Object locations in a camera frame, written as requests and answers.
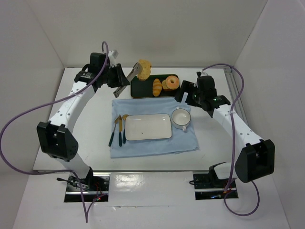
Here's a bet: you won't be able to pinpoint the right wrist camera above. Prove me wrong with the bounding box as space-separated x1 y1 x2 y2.
196 71 208 77

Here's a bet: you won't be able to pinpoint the white cup black rim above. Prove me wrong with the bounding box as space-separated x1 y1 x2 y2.
171 107 191 132

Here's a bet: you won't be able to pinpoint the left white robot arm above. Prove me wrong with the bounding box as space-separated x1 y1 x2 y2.
37 50 130 186

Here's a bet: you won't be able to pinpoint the steel kitchen tongs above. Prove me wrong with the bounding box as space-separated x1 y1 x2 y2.
113 62 142 98

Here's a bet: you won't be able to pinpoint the purple cable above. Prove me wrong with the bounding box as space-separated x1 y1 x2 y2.
0 41 112 224
200 63 261 217

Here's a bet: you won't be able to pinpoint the small brown bread piece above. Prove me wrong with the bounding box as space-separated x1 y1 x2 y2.
162 80 176 91

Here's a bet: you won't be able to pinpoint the gold knife green handle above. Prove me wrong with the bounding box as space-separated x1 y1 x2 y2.
119 115 122 147

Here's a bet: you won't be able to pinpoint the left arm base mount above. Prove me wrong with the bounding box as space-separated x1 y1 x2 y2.
57 175 110 203

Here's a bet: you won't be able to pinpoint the gold fork green handle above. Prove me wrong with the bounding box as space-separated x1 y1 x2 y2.
108 115 121 147

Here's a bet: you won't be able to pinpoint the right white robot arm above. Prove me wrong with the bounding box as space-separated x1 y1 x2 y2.
175 76 275 183

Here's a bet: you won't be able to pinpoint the gold spoon green handle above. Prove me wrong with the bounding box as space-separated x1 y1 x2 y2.
122 114 129 144

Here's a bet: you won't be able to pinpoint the aluminium rail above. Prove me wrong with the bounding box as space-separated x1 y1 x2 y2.
224 66 248 125

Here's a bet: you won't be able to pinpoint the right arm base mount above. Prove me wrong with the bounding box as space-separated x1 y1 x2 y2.
189 163 239 200

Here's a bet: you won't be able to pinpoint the white rectangular plate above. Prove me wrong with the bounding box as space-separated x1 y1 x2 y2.
125 114 172 141

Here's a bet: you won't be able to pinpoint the pink glazed donut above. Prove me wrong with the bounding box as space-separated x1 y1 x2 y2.
166 75 180 90

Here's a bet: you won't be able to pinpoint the golden croissant roll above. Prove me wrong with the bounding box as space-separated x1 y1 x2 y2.
152 79 163 97

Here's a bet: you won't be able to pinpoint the dark green tray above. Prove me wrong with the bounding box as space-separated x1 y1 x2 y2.
131 74 180 98

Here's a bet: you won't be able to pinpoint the brown bread slice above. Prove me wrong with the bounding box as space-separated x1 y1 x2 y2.
137 59 152 81

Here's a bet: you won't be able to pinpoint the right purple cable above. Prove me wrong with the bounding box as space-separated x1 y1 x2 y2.
200 63 261 217

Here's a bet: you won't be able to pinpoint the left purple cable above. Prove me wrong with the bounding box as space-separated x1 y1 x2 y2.
0 41 112 224

